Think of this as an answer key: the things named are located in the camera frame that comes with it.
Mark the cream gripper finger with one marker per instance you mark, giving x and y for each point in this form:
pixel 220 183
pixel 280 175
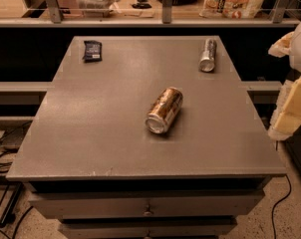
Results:
pixel 281 47
pixel 286 118

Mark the silver redbull can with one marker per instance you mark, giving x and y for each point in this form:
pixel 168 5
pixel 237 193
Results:
pixel 207 56

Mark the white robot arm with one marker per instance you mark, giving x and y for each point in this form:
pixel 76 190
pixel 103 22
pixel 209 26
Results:
pixel 295 57

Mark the gold brown soda can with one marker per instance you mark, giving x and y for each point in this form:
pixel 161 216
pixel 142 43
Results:
pixel 164 110

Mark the dark blue rxbar wrapper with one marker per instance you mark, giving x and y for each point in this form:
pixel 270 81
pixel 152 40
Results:
pixel 93 51

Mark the colourful snack bag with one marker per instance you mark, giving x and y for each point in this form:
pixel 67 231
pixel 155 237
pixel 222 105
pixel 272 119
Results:
pixel 234 9

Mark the upper grey drawer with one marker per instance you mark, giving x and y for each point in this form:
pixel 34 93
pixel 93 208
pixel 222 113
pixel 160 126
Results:
pixel 145 204

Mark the grey drawer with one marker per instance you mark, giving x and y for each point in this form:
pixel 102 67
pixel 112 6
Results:
pixel 145 204
pixel 141 229

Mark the clear plastic container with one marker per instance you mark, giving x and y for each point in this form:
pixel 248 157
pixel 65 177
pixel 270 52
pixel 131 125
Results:
pixel 95 8

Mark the lower grey drawer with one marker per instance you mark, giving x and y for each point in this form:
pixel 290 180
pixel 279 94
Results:
pixel 141 229

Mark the grey power adapter box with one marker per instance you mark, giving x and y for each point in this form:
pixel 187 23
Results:
pixel 12 140

